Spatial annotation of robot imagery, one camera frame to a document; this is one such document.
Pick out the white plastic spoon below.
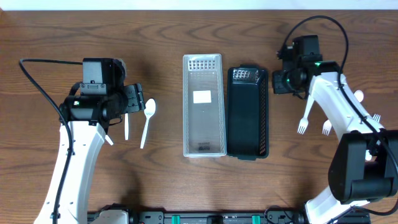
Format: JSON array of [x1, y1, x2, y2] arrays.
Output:
[[105, 135, 114, 146], [124, 113, 129, 141], [140, 98, 156, 149], [354, 90, 364, 102]]

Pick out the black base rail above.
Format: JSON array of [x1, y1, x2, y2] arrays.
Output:
[[86, 203, 371, 224]]

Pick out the dark green plastic basket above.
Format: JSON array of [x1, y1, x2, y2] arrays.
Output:
[[226, 65, 269, 161]]

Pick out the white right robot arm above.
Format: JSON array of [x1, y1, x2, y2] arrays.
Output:
[[272, 35, 397, 223]]

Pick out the clear plastic basket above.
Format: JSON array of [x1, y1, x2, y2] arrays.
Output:
[[183, 54, 226, 158]]

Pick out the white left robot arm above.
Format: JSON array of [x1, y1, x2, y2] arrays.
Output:
[[35, 58, 145, 223]]

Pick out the white plastic fork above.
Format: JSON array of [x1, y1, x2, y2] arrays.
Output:
[[322, 119, 332, 136], [373, 114, 381, 123], [297, 95, 314, 134]]

